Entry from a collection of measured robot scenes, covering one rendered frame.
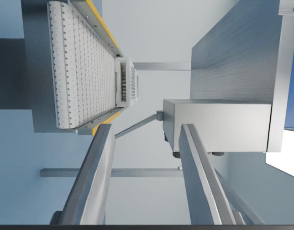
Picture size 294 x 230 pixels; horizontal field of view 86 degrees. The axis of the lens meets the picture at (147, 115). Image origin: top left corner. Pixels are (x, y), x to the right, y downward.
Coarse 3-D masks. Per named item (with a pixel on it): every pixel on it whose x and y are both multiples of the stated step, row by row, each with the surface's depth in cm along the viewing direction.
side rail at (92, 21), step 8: (72, 0) 31; (80, 0) 31; (80, 8) 33; (88, 8) 33; (96, 24) 41; (96, 32) 46; (104, 32) 46; (104, 40) 53; (112, 48) 63; (120, 56) 76
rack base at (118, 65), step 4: (116, 60) 75; (116, 64) 75; (120, 64) 76; (124, 64) 90; (116, 68) 75; (120, 68) 76; (116, 72) 76; (120, 72) 76; (116, 76) 77; (120, 76) 76; (116, 80) 78; (120, 80) 76; (116, 84) 78; (120, 84) 77; (116, 88) 78; (120, 88) 77; (116, 92) 79; (120, 92) 77; (116, 96) 77; (120, 96) 77; (124, 96) 90; (116, 100) 78; (120, 100) 78; (124, 100) 90; (120, 104) 78
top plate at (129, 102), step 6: (126, 60) 75; (126, 66) 75; (132, 66) 91; (126, 72) 76; (126, 78) 76; (126, 84) 77; (126, 90) 77; (126, 96) 77; (132, 96) 91; (126, 102) 78; (132, 102) 91
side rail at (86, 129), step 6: (120, 108) 78; (126, 108) 92; (108, 114) 56; (96, 120) 44; (102, 120) 44; (84, 126) 36; (90, 126) 36; (78, 132) 34; (84, 132) 34; (90, 132) 34
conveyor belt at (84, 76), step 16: (48, 16) 31; (64, 16) 31; (64, 32) 32; (80, 32) 37; (64, 48) 32; (80, 48) 37; (96, 48) 48; (64, 64) 32; (80, 64) 37; (96, 64) 48; (112, 64) 71; (64, 80) 33; (80, 80) 37; (96, 80) 48; (112, 80) 71; (64, 96) 33; (80, 96) 37; (96, 96) 48; (112, 96) 71; (64, 112) 33; (80, 112) 37; (96, 112) 48; (64, 128) 34
